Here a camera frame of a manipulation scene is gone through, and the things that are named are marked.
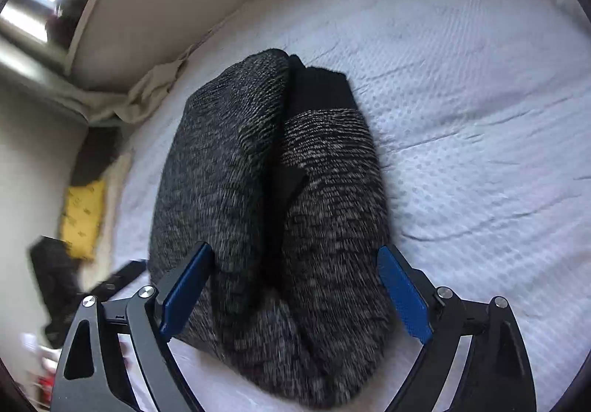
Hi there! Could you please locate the black grey knit sweater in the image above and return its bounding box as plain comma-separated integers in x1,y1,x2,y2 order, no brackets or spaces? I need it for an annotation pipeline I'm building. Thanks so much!
148,49,392,409

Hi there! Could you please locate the cream orange patterned blanket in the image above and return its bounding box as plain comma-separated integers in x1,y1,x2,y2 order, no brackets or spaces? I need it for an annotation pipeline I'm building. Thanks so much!
78,151,133,291

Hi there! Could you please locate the red object on floor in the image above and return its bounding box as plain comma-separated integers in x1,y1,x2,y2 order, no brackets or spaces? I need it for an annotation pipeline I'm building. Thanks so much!
35,375,55,401

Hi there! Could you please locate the yellow patterned pillow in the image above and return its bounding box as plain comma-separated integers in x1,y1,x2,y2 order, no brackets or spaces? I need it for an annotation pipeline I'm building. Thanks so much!
59,179,106,261

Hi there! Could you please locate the dark bed headboard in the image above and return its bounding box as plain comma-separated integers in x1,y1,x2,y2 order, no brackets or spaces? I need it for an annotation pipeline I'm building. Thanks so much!
69,127,121,187

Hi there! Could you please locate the white quilted bed cover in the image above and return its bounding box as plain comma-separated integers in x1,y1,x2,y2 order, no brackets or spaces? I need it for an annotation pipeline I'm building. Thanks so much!
112,0,590,411

